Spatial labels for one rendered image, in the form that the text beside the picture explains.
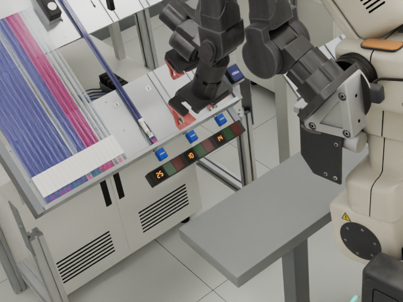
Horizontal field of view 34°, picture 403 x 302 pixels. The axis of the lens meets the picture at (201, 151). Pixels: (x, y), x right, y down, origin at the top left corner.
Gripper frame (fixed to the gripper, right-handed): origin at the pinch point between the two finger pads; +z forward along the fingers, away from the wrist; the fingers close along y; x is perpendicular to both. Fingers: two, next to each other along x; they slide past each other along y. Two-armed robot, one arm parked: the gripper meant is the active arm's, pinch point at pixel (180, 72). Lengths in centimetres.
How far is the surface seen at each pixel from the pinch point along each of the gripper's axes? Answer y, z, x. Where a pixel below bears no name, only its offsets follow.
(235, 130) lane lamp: -13.0, 18.9, 17.3
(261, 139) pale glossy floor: -70, 106, 6
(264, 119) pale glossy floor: -82, 111, -2
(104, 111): 18.8, 13.8, -6.1
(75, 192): 38.9, 14.0, 9.7
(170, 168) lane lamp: 11.4, 18.6, 16.6
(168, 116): 3.5, 15.6, 4.0
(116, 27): -18, 49, -46
